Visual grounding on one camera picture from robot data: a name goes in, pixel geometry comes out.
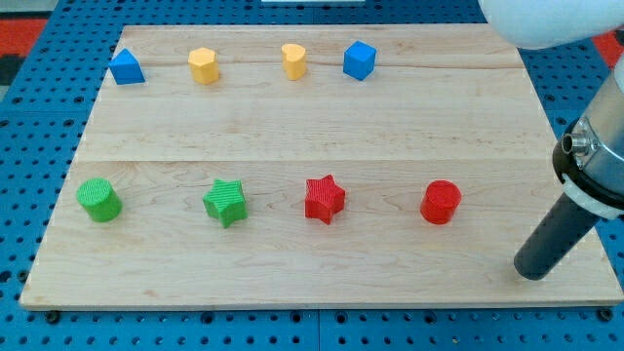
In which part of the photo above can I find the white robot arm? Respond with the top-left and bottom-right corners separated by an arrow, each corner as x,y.
479,0 -> 623,195

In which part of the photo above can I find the red star block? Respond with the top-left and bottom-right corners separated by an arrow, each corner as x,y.
304,175 -> 346,224

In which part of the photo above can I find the green star block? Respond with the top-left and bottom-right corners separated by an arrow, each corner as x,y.
203,179 -> 248,228

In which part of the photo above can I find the blue cube block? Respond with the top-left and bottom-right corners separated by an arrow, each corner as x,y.
342,41 -> 377,81

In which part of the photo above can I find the light wooden board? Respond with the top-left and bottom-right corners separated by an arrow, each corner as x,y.
19,24 -> 623,311

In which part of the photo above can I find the yellow heart block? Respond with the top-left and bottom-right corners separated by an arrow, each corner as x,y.
281,43 -> 307,81

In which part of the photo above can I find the red cylinder block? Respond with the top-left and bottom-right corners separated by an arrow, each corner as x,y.
419,179 -> 462,225

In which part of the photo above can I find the yellow hexagon block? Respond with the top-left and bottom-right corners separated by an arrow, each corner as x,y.
188,48 -> 219,85

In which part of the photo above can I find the green cylinder block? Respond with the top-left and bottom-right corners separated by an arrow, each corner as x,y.
76,177 -> 123,222

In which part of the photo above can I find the blue triangular prism block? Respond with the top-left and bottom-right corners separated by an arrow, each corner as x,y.
108,49 -> 145,85

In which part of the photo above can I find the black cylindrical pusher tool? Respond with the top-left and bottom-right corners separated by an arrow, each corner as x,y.
514,193 -> 600,281

